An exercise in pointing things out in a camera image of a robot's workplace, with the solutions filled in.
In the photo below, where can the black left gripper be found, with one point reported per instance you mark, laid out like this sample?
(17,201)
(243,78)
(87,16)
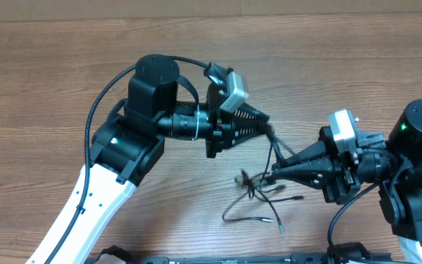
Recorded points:
(222,129)

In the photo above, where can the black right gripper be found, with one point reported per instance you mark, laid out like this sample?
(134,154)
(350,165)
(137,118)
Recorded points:
(341,186)

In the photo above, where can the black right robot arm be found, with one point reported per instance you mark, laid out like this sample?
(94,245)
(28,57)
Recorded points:
(393,166)

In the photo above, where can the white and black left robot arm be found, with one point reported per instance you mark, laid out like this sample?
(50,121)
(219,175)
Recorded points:
(161,103)

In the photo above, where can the cardboard back panel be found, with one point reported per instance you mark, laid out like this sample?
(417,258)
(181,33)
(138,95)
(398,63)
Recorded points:
(67,10)

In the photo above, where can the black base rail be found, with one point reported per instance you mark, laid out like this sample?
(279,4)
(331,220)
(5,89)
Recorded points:
(115,254)

